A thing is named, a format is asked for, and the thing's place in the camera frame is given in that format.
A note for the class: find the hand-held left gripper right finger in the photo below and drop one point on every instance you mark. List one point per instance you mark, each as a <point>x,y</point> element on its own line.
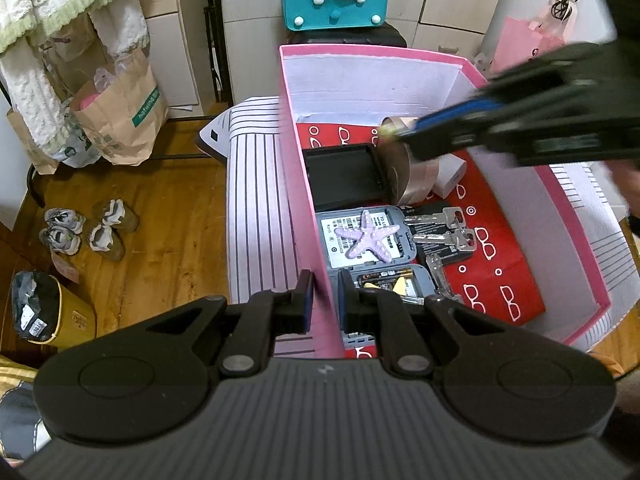
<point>345,305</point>

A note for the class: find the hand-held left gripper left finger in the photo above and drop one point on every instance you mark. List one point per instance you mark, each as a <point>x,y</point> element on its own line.
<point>305,305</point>

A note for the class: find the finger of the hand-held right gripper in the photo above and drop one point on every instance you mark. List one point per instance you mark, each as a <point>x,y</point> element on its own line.
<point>450,142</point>
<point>450,112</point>

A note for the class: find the white charger plug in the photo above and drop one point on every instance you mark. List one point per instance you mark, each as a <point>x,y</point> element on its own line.
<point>447,177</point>

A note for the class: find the small brown gold stick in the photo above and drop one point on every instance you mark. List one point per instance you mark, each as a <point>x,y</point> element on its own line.
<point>390,274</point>

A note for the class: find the grey phone with label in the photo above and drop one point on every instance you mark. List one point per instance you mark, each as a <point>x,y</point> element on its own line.
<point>327,252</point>

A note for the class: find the pink beige compact case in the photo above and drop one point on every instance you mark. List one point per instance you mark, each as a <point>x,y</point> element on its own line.
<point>400,180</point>

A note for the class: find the purple starfish hair clip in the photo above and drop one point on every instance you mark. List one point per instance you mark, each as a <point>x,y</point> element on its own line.
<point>370,240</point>

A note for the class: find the silver key bunch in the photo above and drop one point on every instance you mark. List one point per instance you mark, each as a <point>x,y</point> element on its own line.
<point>452,218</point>

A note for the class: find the black battery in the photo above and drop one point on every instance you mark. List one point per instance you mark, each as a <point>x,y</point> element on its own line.
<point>432,255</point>

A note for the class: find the pink cardboard box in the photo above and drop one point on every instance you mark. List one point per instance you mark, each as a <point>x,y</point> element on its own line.
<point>350,90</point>

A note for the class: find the black silicone case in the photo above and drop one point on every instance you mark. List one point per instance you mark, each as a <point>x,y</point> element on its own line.
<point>340,175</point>

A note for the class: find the person's right hand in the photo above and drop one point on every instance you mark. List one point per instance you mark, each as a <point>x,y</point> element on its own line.
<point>627,180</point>

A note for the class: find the white plastic bag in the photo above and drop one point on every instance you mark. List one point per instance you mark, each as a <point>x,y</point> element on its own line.
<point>482,62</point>

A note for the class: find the pink shopping bag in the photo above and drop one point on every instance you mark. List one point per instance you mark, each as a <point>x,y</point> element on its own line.
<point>520,40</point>

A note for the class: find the beige wardrobe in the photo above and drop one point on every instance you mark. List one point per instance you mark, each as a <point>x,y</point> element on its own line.
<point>450,0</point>

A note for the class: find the black suitcase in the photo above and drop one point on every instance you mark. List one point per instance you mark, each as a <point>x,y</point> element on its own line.
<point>350,39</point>

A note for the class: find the brown white shoe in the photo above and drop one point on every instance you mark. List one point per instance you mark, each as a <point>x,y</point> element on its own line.
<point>116,215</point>
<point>106,242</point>

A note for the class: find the yellow waste bin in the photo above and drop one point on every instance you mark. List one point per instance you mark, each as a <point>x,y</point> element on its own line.
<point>77,317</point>

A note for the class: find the grey sneaker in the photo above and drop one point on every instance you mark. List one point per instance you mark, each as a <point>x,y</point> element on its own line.
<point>65,221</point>
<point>60,240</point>

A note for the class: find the paper bag with green label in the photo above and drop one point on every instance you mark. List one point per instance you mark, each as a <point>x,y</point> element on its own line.
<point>130,120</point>

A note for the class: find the black clothes rack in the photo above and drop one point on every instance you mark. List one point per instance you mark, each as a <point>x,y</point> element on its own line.
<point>212,10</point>

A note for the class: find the black bin liner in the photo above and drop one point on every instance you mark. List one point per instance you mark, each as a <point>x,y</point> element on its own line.
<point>32,305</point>

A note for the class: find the green printed plastic bag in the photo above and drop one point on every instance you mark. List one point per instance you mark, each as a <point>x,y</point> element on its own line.
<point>75,145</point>

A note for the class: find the light wooden cabinet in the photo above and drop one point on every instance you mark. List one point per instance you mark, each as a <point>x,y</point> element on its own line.
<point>170,50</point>

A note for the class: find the crumpled clear plastic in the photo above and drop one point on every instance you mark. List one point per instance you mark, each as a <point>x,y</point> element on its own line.
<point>107,77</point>

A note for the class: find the brown paper bag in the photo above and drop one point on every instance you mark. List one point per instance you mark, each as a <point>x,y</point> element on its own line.
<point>30,150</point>

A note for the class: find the white green blanket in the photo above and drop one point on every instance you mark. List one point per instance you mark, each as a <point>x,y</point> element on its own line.
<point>25,60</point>

